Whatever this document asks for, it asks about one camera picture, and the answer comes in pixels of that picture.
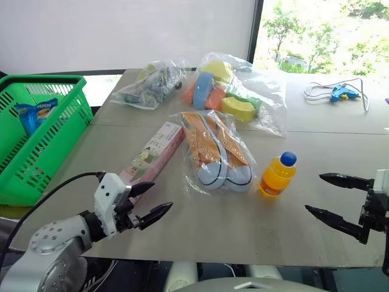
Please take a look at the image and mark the dark rounded shape white stripes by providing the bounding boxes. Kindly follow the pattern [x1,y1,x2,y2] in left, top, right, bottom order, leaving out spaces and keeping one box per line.
[79,257,117,292]

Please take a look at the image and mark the blue hot glue gun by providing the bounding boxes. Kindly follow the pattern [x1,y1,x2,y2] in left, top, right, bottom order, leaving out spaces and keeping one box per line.
[330,84,362,103]

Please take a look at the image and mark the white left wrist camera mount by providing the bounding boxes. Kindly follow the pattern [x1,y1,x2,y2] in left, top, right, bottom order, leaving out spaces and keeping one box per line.
[93,172,133,237]

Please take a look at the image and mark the white cylinder under table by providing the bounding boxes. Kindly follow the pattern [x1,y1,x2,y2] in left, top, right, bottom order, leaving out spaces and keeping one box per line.
[244,264,284,281]
[164,262,199,292]

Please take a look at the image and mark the blue snack bag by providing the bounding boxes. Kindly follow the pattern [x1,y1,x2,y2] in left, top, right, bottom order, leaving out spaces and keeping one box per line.
[13,97,60,138]

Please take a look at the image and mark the blue foam arch block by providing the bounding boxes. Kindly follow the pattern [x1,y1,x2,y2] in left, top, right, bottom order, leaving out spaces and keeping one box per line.
[192,72,215,111]

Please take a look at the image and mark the long pink cardboard box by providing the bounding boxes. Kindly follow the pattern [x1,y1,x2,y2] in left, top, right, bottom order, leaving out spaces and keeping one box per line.
[118,121,186,205]

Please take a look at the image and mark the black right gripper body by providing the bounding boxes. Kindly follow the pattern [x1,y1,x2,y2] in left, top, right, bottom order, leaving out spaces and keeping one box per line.
[358,186,389,235]

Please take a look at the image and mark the green foam block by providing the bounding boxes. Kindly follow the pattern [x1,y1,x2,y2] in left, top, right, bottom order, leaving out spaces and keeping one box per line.
[224,78,263,114]

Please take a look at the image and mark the clear plastic shoe bag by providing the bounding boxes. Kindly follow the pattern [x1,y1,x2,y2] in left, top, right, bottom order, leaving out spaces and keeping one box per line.
[169,108,258,196]

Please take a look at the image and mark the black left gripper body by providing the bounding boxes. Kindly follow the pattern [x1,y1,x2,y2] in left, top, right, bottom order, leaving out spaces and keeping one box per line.
[113,185,144,233]

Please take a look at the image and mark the large orange foam block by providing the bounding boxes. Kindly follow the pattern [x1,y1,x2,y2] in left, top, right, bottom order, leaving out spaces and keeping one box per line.
[204,87,227,111]

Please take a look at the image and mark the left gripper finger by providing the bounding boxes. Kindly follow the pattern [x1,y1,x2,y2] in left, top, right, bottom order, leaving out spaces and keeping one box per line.
[129,181,157,200]
[138,201,175,231]

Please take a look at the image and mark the orange canvas sneaker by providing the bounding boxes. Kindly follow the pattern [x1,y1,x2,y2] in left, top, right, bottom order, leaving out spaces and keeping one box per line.
[208,110,253,193]
[179,111,228,192]

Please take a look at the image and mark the black window frame post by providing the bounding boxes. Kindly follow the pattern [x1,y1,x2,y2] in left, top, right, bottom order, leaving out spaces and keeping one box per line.
[246,0,265,63]

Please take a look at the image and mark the blue glue gun with cable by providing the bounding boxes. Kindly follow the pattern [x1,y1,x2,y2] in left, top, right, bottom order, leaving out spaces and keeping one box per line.
[303,77,370,113]

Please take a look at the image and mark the clear plastic foam block bag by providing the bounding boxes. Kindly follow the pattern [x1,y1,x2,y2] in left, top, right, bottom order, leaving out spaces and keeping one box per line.
[181,52,288,139]

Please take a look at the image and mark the green plastic basket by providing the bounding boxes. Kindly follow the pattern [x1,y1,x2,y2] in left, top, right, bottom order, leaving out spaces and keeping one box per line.
[0,74,95,208]

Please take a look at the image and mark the clear bag of grey items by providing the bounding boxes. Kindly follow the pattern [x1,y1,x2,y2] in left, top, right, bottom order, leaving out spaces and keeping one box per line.
[109,58,191,111]

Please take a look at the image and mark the orange juice bottle blue cap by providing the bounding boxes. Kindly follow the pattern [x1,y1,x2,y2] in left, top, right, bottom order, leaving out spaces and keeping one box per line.
[258,151,298,199]

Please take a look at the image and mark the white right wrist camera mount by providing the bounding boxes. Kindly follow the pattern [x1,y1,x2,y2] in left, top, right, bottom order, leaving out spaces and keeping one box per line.
[374,169,389,197]

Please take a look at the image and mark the yellow foam arch block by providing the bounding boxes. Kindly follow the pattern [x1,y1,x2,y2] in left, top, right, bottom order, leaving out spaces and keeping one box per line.
[221,96,258,123]

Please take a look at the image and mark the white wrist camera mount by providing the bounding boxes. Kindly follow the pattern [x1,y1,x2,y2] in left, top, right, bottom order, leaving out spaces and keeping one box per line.
[374,169,389,197]
[93,172,133,237]

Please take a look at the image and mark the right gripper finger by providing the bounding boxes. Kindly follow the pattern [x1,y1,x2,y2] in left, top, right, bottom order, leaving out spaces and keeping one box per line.
[304,204,371,246]
[318,172,375,192]

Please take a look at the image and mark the small orange foam block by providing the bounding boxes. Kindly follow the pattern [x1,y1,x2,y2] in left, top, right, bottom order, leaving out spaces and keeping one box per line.
[182,82,199,106]

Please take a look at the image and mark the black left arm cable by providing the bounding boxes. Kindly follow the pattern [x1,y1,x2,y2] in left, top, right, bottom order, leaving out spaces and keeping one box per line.
[0,171,107,269]

